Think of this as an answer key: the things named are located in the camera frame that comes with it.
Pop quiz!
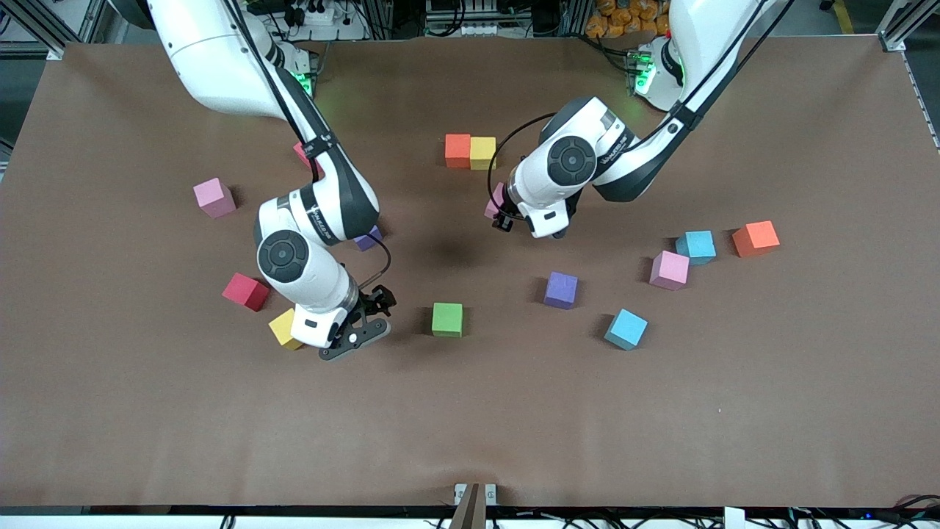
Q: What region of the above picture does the green foam cube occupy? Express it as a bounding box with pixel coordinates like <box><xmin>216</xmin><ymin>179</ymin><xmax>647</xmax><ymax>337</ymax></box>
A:
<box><xmin>431</xmin><ymin>302</ymin><xmax>464</xmax><ymax>338</ymax></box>

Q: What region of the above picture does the red foam cube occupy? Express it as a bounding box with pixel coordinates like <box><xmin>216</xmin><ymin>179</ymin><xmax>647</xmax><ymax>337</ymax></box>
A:
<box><xmin>293</xmin><ymin>142</ymin><xmax>324</xmax><ymax>176</ymax></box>
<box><xmin>222</xmin><ymin>273</ymin><xmax>270</xmax><ymax>312</ymax></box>

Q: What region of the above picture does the blue foam cube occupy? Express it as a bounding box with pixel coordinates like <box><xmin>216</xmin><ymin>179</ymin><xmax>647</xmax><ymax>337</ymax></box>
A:
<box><xmin>604</xmin><ymin>308</ymin><xmax>648</xmax><ymax>351</ymax></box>
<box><xmin>675</xmin><ymin>230</ymin><xmax>717</xmax><ymax>266</ymax></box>

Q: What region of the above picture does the brown paper table cover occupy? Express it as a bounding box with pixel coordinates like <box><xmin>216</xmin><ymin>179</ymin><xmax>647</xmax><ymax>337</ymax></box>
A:
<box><xmin>0</xmin><ymin>35</ymin><xmax>940</xmax><ymax>509</ymax></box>

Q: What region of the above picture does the white power strip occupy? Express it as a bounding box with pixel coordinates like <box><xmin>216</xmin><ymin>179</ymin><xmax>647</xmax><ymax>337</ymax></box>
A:
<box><xmin>424</xmin><ymin>0</ymin><xmax>507</xmax><ymax>37</ymax></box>
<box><xmin>283</xmin><ymin>0</ymin><xmax>368</xmax><ymax>41</ymax></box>

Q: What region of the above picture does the bag of orange items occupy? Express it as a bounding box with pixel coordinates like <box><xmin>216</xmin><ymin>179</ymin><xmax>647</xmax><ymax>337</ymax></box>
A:
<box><xmin>585</xmin><ymin>0</ymin><xmax>673</xmax><ymax>40</ymax></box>

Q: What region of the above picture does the black right camera mount bracket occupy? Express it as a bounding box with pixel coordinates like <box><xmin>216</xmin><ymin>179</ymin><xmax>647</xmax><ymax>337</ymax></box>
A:
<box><xmin>318</xmin><ymin>314</ymin><xmax>392</xmax><ymax>362</ymax></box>

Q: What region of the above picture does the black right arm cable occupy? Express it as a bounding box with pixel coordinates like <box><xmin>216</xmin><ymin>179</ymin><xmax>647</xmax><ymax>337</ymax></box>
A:
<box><xmin>356</xmin><ymin>234</ymin><xmax>393</xmax><ymax>291</ymax></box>

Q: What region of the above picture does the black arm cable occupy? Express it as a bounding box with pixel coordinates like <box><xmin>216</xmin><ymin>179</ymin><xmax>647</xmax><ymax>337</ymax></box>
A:
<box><xmin>356</xmin><ymin>234</ymin><xmax>393</xmax><ymax>291</ymax></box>
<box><xmin>487</xmin><ymin>112</ymin><xmax>559</xmax><ymax>220</ymax></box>

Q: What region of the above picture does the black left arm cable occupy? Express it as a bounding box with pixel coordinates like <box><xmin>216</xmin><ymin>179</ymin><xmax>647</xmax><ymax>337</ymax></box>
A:
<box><xmin>487</xmin><ymin>112</ymin><xmax>559</xmax><ymax>220</ymax></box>

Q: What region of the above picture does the metal table clamp bracket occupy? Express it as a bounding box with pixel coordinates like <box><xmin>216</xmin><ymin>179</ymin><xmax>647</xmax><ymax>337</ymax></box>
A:
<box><xmin>449</xmin><ymin>483</ymin><xmax>499</xmax><ymax>529</ymax></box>

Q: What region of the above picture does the aluminium frame profile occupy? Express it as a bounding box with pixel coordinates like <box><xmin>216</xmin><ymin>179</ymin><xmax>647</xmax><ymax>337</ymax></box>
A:
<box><xmin>878</xmin><ymin>0</ymin><xmax>940</xmax><ymax>54</ymax></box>
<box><xmin>15</xmin><ymin>0</ymin><xmax>122</xmax><ymax>61</ymax></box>

